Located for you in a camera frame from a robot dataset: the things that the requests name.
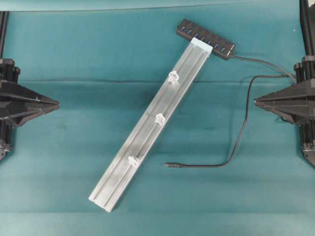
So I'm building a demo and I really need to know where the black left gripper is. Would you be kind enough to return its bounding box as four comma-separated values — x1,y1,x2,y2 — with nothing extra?
0,59,60,127

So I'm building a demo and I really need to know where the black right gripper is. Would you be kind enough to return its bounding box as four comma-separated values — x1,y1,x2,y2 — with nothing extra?
255,56,315,125

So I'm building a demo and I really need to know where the black USB cable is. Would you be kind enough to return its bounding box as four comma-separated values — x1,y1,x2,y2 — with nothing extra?
164,54,298,169

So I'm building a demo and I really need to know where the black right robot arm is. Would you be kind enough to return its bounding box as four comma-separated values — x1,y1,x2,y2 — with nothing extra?
255,0,315,166

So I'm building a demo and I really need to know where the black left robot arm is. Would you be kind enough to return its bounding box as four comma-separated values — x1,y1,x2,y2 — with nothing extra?
0,58,60,159

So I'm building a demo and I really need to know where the black multi-port USB hub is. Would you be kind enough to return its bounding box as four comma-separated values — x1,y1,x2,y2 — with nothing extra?
176,19,236,60

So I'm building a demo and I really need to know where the aluminium extrusion rail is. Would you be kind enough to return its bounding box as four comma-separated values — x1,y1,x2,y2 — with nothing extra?
89,38,213,212

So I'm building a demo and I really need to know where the white zip-tie ring near hub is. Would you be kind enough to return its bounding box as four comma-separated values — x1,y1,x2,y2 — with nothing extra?
168,70,179,84

